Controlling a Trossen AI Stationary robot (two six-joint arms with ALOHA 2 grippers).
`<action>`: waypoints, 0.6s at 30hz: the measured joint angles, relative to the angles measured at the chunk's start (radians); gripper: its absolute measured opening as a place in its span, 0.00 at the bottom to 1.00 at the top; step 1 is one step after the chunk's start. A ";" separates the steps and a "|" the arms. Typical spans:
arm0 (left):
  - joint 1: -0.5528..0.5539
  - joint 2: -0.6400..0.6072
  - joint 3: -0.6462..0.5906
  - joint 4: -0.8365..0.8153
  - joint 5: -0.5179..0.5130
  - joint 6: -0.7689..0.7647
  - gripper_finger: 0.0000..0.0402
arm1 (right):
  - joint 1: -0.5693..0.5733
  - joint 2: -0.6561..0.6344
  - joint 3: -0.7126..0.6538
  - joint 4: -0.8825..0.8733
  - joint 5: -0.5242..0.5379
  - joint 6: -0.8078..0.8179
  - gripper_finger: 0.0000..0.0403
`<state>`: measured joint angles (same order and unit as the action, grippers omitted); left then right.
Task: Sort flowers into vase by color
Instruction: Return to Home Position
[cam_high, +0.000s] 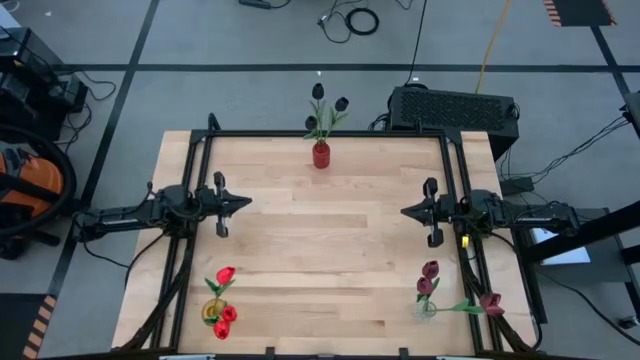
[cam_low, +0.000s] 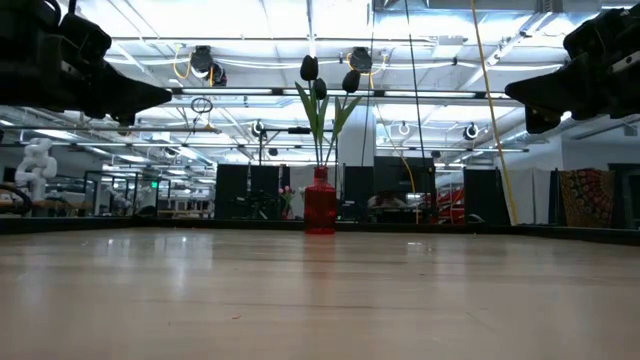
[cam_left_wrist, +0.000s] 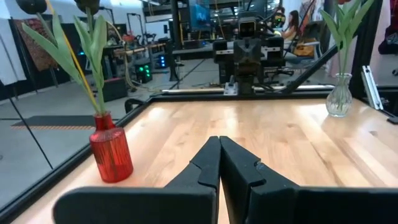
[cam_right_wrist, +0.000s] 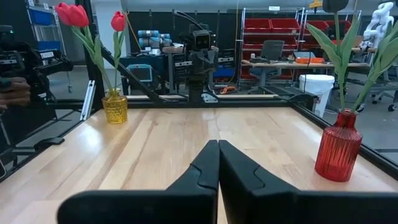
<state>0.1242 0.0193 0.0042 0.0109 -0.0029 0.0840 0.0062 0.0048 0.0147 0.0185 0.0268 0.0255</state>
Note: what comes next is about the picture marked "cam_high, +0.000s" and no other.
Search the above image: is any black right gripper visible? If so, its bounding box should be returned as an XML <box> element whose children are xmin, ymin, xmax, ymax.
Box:
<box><xmin>401</xmin><ymin>177</ymin><xmax>469</xmax><ymax>249</ymax></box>

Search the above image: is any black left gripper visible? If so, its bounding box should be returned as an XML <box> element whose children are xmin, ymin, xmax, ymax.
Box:
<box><xmin>193</xmin><ymin>171</ymin><xmax>253</xmax><ymax>239</ymax></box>

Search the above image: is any black artificial tulip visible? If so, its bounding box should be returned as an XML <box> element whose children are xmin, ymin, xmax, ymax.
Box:
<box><xmin>322</xmin><ymin>96</ymin><xmax>350</xmax><ymax>144</ymax></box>
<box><xmin>310</xmin><ymin>82</ymin><xmax>327</xmax><ymax>146</ymax></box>
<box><xmin>302</xmin><ymin>114</ymin><xmax>326</xmax><ymax>144</ymax></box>

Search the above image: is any red vase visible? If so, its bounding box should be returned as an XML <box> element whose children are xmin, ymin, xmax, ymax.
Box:
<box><xmin>311</xmin><ymin>141</ymin><xmax>332</xmax><ymax>170</ymax></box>

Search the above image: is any clear glass vase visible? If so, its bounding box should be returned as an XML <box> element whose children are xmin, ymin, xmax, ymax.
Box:
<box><xmin>412</xmin><ymin>299</ymin><xmax>437</xmax><ymax>322</ymax></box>

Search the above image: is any amber glass vase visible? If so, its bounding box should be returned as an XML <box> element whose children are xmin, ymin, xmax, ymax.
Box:
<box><xmin>200</xmin><ymin>298</ymin><xmax>229</xmax><ymax>327</ymax></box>

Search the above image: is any black computer case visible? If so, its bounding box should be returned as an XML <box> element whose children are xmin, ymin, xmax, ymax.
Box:
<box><xmin>387</xmin><ymin>84</ymin><xmax>521</xmax><ymax>161</ymax></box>

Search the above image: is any black power brick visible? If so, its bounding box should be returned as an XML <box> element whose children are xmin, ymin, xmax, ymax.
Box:
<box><xmin>498</xmin><ymin>175</ymin><xmax>536</xmax><ymax>197</ymax></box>

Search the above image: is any white paper sheet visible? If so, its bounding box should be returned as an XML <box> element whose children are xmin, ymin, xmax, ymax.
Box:
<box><xmin>528</xmin><ymin>227</ymin><xmax>592</xmax><ymax>266</ymax></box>

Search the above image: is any dark grey side table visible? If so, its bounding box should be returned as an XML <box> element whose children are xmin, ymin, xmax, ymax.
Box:
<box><xmin>512</xmin><ymin>205</ymin><xmax>640</xmax><ymax>326</ymax></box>

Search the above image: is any black power strip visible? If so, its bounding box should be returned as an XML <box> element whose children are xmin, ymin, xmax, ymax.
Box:
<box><xmin>237</xmin><ymin>0</ymin><xmax>292</xmax><ymax>11</ymax></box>

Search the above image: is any orange vacuum cleaner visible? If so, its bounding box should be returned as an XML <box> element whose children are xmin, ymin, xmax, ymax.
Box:
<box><xmin>0</xmin><ymin>124</ymin><xmax>79</xmax><ymax>261</ymax></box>

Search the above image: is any black mat with hazard stripes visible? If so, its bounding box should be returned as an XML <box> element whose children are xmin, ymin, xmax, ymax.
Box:
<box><xmin>0</xmin><ymin>293</ymin><xmax>57</xmax><ymax>360</ymax></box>
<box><xmin>543</xmin><ymin>0</ymin><xmax>618</xmax><ymax>28</ymax></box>

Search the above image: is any black equipment rack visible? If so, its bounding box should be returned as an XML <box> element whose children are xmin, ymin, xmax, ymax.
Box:
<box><xmin>0</xmin><ymin>27</ymin><xmax>90</xmax><ymax>141</ymax></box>

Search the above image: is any black aluminium table frame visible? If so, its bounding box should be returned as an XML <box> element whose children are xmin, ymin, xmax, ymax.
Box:
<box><xmin>113</xmin><ymin>112</ymin><xmax>546</xmax><ymax>359</ymax></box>

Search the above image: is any black diagonal frame beam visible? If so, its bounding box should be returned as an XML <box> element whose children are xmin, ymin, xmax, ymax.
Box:
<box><xmin>519</xmin><ymin>198</ymin><xmax>640</xmax><ymax>266</ymax></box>

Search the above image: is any black hanging cable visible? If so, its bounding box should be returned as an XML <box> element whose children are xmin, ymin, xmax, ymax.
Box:
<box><xmin>403</xmin><ymin>0</ymin><xmax>429</xmax><ymax>86</ymax></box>

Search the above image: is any yellow cable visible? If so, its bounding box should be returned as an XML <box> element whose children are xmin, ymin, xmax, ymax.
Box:
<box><xmin>474</xmin><ymin>0</ymin><xmax>514</xmax><ymax>95</ymax></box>

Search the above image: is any coiled black cable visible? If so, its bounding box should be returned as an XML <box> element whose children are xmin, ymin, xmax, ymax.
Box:
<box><xmin>317</xmin><ymin>0</ymin><xmax>381</xmax><ymax>45</ymax></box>

